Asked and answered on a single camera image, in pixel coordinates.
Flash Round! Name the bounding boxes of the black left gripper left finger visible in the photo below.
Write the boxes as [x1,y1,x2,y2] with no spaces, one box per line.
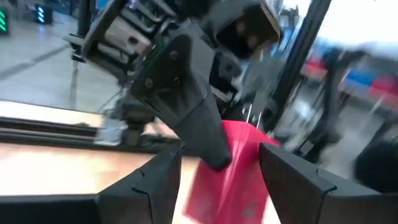
[97,142,183,224]

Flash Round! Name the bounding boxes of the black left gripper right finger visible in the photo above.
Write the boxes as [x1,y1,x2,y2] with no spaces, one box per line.
[258,142,381,224]

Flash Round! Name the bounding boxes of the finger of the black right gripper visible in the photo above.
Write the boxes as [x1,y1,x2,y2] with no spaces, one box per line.
[129,33,233,171]

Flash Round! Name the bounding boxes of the red packet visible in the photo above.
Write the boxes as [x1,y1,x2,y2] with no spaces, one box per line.
[183,104,280,224]

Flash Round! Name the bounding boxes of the computer tower blue lights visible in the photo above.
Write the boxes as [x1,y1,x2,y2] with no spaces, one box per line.
[34,3,53,25]

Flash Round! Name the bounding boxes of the computer tower green lights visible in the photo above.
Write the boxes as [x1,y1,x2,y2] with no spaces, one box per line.
[0,7,9,35]

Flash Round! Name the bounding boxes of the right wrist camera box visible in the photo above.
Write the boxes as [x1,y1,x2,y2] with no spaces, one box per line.
[213,0,282,60]

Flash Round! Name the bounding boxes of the black aluminium table frame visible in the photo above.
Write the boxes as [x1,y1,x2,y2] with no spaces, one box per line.
[0,0,343,156]

